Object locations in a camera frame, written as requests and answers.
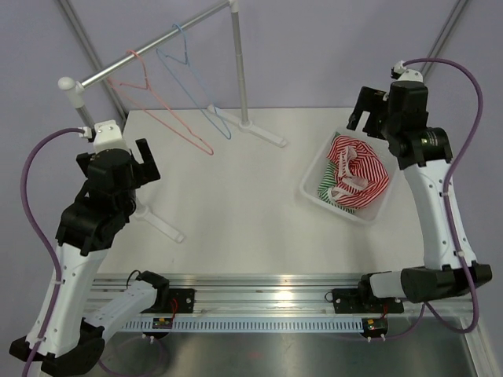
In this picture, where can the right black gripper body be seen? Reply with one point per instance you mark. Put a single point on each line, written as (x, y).
(376, 103)

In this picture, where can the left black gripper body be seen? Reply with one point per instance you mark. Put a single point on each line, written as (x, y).
(143, 174)

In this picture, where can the red striped tank top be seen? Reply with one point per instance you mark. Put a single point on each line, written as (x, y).
(361, 176)

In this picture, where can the green striped tank top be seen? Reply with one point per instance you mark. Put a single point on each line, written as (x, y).
(328, 181)

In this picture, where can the pink wire hanger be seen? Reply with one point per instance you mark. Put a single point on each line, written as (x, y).
(189, 136)

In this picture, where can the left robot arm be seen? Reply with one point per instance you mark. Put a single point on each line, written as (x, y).
(65, 340)

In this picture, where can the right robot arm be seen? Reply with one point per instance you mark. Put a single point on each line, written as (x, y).
(399, 116)

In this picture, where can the white plastic basket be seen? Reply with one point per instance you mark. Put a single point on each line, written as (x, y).
(312, 178)

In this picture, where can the white metal clothes rack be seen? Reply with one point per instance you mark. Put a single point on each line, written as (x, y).
(74, 89)

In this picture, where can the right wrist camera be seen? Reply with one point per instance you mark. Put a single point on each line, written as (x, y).
(399, 72)

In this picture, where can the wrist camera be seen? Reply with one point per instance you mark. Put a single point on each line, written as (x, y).
(399, 72)
(104, 136)

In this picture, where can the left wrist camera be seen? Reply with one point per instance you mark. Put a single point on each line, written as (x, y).
(104, 136)

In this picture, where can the right aluminium frame post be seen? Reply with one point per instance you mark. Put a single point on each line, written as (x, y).
(448, 28)

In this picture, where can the aluminium frame post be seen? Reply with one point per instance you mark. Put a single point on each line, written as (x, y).
(80, 34)
(448, 28)

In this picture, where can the aluminium mounting rail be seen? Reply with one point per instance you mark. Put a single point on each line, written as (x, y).
(266, 295)

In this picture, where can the white slotted cable duct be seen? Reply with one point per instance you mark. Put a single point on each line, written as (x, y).
(245, 325)

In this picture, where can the left aluminium frame post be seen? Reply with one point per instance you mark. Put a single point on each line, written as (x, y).
(80, 34)

